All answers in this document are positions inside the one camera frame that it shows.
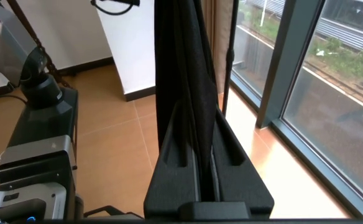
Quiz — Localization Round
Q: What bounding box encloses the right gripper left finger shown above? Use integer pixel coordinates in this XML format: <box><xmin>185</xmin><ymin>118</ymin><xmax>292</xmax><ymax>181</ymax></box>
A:
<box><xmin>144</xmin><ymin>102</ymin><xmax>201</xmax><ymax>218</ymax></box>

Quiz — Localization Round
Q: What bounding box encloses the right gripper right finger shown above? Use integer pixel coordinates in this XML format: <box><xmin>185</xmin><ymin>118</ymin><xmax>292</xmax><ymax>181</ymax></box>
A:
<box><xmin>212</xmin><ymin>108</ymin><xmax>275</xmax><ymax>218</ymax></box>

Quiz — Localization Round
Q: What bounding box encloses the black garment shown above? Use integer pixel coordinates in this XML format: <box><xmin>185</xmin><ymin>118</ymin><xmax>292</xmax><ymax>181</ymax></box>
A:
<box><xmin>154</xmin><ymin>0</ymin><xmax>218</xmax><ymax>200</ymax></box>

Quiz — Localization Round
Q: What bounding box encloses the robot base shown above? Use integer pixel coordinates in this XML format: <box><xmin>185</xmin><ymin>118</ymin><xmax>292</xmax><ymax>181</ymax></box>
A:
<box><xmin>0</xmin><ymin>88</ymin><xmax>145</xmax><ymax>220</ymax></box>

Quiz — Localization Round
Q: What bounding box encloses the black clothes rack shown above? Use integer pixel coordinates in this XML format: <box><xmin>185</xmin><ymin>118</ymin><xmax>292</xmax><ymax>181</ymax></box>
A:
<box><xmin>221</xmin><ymin>0</ymin><xmax>240</xmax><ymax>118</ymax></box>

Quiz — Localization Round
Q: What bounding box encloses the window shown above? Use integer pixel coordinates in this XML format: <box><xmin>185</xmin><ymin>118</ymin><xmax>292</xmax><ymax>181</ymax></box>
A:
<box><xmin>231</xmin><ymin>0</ymin><xmax>363</xmax><ymax>218</ymax></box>

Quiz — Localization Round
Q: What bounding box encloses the beige curtain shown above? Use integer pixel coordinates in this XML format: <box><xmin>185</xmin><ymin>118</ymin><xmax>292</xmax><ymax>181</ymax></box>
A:
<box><xmin>200</xmin><ymin>0</ymin><xmax>236</xmax><ymax>94</ymax></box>

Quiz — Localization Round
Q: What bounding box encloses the black cable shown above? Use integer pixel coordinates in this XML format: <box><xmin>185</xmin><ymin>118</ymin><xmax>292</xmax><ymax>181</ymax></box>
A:
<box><xmin>90</xmin><ymin>0</ymin><xmax>136</xmax><ymax>16</ymax></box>

